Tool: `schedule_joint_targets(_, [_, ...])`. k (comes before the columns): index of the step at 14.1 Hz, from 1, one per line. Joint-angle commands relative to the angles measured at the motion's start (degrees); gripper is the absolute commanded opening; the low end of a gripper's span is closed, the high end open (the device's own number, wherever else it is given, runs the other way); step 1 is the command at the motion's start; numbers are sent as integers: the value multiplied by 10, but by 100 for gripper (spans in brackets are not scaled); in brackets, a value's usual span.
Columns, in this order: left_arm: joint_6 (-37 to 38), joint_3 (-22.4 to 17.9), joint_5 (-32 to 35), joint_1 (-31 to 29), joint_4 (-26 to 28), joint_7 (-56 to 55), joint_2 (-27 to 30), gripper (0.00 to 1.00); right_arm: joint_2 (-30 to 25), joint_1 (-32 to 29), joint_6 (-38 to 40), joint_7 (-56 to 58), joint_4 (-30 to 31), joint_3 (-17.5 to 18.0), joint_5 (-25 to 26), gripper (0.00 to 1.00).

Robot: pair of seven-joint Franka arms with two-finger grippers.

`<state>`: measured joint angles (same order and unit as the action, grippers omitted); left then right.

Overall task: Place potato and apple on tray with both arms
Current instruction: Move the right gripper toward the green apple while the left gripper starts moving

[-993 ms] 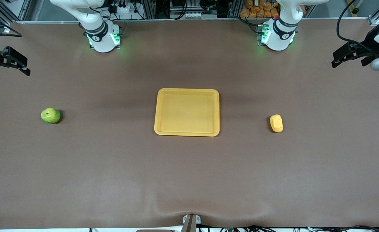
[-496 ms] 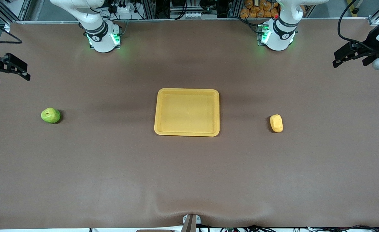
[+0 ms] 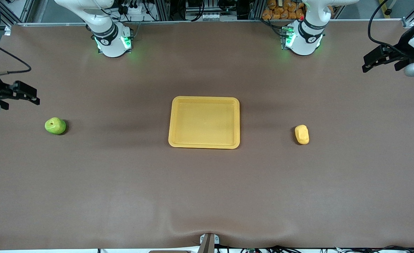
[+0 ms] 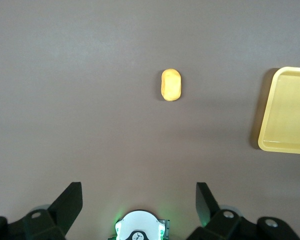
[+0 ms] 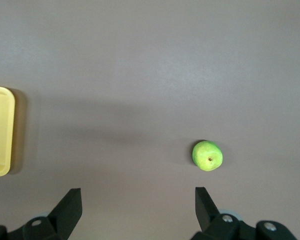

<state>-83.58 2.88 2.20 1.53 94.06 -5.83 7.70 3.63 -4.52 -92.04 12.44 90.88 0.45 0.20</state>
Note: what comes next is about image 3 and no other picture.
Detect brown table mat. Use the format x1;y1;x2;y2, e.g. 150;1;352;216
0;19;414;251

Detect green apple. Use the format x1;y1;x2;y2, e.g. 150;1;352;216
45;117;67;135

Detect white power strip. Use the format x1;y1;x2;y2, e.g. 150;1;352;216
120;3;148;15

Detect aluminium table edge rail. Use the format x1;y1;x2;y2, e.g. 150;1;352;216
12;19;404;27

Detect orange snack bag pile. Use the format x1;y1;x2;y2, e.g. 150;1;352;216
262;0;306;20

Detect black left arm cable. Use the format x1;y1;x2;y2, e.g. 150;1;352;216
367;0;409;57

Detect yellow bread piece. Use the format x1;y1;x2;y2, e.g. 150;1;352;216
294;125;310;145

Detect yellow plastic tray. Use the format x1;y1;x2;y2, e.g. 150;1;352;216
168;96;241;149

